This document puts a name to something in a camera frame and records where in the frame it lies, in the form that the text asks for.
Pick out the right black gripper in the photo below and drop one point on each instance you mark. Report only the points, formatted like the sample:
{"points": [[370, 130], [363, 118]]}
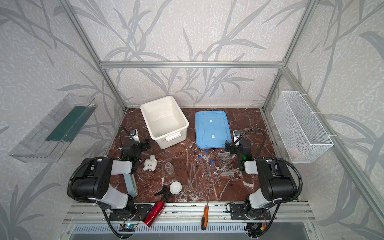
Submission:
{"points": [[231, 148]]}

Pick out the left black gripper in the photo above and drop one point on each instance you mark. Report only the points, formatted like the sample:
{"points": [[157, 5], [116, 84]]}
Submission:
{"points": [[143, 144]]}

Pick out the clear test tube rack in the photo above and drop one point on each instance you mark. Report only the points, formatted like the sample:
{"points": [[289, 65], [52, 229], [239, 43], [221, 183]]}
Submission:
{"points": [[226, 167]]}

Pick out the blue capped test tube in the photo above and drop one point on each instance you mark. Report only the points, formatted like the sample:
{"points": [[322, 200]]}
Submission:
{"points": [[215, 172], [208, 160], [203, 165]]}

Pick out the clear glass beaker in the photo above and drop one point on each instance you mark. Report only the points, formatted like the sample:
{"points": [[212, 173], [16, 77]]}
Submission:
{"points": [[169, 168]]}

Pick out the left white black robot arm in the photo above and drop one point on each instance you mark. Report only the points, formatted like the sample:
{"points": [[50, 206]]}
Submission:
{"points": [[90, 182]]}

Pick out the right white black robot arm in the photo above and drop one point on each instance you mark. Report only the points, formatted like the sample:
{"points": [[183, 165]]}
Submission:
{"points": [[279, 180]]}

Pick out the white plush toy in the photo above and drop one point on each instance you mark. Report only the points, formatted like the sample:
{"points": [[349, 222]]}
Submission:
{"points": [[150, 164]]}

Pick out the blue plastic bin lid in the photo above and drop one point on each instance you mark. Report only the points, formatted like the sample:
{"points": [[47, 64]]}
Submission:
{"points": [[212, 130]]}

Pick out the white plastic storage bin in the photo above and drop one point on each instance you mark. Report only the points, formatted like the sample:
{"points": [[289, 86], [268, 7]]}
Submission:
{"points": [[165, 121]]}

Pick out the pink object in basket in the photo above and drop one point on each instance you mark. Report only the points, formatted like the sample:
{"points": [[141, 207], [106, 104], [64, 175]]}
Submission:
{"points": [[295, 152]]}

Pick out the small white bowl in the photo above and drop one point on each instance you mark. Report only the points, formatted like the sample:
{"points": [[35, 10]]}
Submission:
{"points": [[175, 188]]}

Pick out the red spray bottle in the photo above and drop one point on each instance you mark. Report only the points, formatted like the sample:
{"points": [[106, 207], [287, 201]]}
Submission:
{"points": [[158, 207]]}

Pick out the green circuit board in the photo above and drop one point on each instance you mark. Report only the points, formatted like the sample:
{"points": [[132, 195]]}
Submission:
{"points": [[124, 228]]}

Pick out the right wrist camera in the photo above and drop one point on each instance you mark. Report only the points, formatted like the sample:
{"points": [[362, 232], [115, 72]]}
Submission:
{"points": [[236, 135]]}

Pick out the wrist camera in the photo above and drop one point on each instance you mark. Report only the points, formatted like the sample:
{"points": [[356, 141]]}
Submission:
{"points": [[133, 134], [236, 135]]}

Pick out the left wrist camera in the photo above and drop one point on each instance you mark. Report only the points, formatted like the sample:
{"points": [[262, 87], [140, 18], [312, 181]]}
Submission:
{"points": [[133, 134]]}

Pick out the white wire mesh basket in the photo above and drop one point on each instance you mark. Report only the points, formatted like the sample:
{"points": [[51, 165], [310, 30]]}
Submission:
{"points": [[299, 127]]}

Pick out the orange handled screwdriver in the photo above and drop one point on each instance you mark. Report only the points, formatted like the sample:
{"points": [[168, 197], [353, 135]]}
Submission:
{"points": [[204, 220]]}

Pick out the clear acrylic wall shelf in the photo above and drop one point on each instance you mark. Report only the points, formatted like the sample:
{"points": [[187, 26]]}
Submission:
{"points": [[48, 141]]}

